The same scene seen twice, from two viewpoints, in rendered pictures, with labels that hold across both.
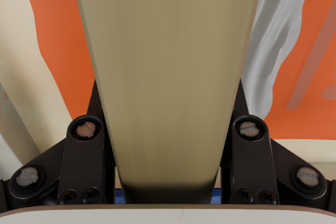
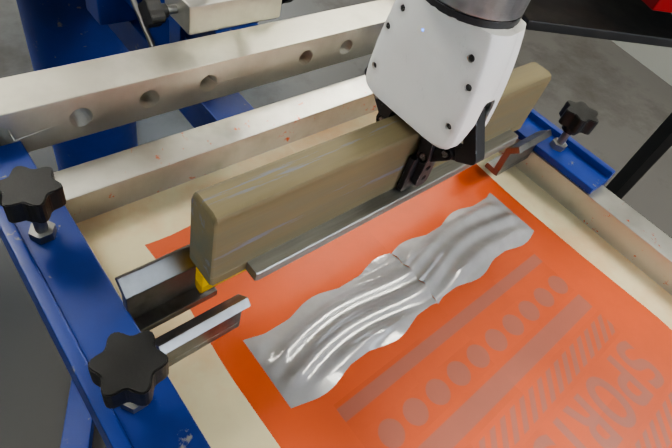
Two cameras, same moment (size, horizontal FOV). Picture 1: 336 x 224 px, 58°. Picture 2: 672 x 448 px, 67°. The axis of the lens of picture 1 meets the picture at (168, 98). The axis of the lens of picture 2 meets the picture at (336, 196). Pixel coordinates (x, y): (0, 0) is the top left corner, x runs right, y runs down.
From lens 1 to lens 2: 49 cm
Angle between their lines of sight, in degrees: 86
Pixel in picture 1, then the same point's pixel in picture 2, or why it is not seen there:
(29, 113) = (172, 197)
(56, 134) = (145, 222)
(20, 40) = not seen: hidden behind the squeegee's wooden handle
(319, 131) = not seen: outside the picture
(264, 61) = (367, 329)
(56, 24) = not seen: hidden behind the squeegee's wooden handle
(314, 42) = (406, 354)
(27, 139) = (131, 197)
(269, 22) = (394, 299)
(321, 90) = (382, 416)
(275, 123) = (311, 423)
